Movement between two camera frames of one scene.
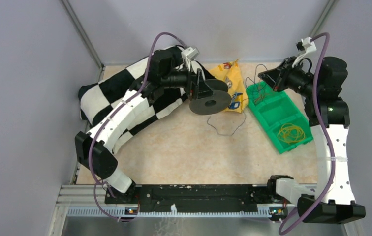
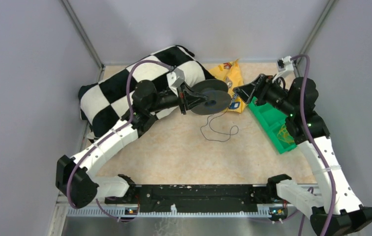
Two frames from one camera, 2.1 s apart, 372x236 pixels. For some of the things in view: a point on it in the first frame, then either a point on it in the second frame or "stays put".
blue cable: x=242 y=105 → x=216 y=132
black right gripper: x=270 y=76 → x=261 y=85
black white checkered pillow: x=96 y=98 stays put
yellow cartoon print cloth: x=230 y=73 stays put
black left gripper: x=199 y=90 → x=192 y=99
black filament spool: x=215 y=103 stays put
